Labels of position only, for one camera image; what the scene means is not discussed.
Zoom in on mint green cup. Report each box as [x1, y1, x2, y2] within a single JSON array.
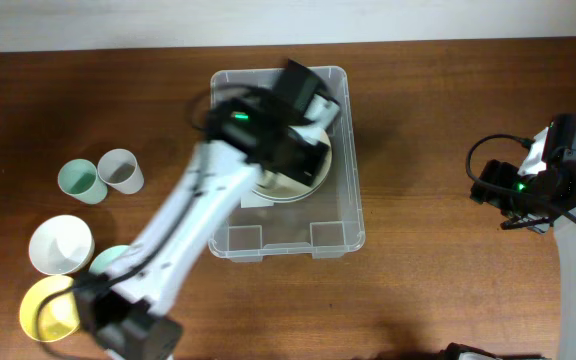
[[57, 159, 108, 205]]

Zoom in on yellow bowl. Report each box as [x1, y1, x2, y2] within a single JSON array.
[[19, 275, 80, 342]]

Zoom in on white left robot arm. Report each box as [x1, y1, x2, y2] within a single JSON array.
[[73, 60, 341, 359]]

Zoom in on clear plastic storage bin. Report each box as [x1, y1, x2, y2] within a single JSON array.
[[208, 66, 365, 262]]

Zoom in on mint green bowl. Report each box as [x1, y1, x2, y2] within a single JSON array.
[[88, 245, 129, 275]]

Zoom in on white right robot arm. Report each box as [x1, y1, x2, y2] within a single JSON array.
[[466, 113, 576, 359]]

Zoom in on grey cup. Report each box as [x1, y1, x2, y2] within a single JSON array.
[[97, 148, 145, 195]]

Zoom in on white bowl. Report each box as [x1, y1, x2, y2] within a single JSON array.
[[28, 215, 95, 275]]

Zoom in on white paper label in bin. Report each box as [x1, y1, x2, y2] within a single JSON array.
[[241, 192, 274, 209]]

